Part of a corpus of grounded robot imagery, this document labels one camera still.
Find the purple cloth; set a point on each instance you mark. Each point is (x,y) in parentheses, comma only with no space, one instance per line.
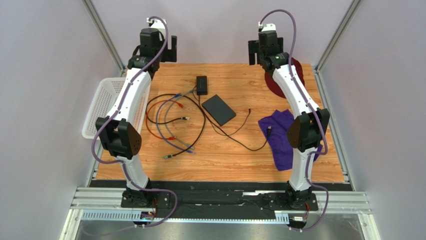
(282,151)

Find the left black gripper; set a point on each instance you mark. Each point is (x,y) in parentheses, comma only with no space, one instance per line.
(171,55)

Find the black power adapter brick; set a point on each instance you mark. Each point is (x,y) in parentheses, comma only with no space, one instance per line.
(201,85)

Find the aluminium frame rail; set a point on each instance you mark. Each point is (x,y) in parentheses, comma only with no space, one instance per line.
(344,215)

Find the white plastic perforated basket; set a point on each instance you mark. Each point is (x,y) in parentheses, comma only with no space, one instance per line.
(105,96)

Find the dark grey network switch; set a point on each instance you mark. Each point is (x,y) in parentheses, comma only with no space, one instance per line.
(219,110)

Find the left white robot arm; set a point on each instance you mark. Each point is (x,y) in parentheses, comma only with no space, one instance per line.
(116,130)

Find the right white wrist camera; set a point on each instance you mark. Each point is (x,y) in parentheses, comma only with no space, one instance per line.
(265,27)

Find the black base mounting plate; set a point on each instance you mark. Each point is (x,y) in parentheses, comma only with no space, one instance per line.
(218,200)

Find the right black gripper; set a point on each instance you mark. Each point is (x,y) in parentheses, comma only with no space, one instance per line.
(252,52)

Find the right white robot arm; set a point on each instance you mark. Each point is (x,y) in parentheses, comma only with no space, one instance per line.
(310,121)

